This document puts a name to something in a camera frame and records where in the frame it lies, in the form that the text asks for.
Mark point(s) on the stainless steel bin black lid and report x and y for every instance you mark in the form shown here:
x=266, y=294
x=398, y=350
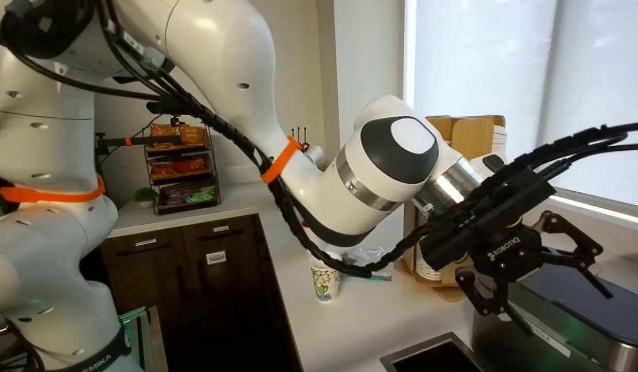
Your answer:
x=575, y=328

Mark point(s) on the dark wooden cabinet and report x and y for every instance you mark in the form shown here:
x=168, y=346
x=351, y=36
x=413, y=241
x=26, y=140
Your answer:
x=215, y=294

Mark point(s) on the snack rack with packets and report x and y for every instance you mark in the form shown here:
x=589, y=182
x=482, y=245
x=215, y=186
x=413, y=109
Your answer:
x=183, y=168

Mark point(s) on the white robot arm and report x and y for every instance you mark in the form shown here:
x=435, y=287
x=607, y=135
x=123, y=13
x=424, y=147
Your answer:
x=209, y=67

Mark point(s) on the patterned paper cup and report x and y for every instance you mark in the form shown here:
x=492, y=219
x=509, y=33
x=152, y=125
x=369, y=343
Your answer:
x=325, y=281

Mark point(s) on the clear plastic zip bag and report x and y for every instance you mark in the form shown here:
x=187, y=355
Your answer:
x=365, y=261

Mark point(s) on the mug tree with red mugs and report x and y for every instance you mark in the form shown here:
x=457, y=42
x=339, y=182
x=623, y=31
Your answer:
x=313, y=151

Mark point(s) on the wooden paper cup dispenser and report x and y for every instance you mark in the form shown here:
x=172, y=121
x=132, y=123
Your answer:
x=482, y=141

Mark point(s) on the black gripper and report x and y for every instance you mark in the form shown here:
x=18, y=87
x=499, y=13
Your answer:
x=484, y=224

